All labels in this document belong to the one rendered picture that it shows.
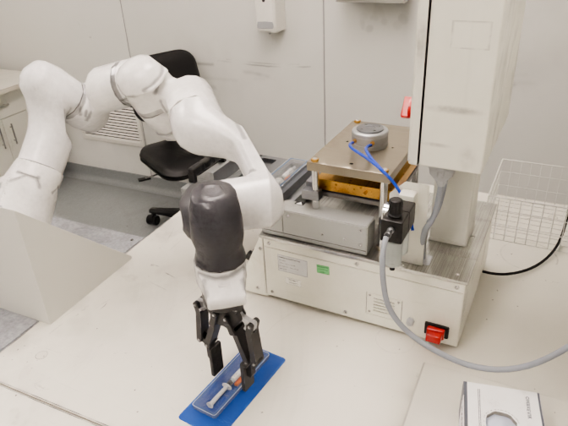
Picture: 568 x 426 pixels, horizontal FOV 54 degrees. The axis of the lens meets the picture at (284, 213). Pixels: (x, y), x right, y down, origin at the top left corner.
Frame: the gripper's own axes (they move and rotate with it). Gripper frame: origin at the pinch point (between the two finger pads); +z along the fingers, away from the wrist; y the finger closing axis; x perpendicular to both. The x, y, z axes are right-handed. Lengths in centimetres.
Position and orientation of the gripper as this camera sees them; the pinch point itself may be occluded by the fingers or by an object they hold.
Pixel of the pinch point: (232, 368)
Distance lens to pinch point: 111.7
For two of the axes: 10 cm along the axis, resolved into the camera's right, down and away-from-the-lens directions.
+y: -8.4, -2.4, 4.8
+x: -5.4, 4.3, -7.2
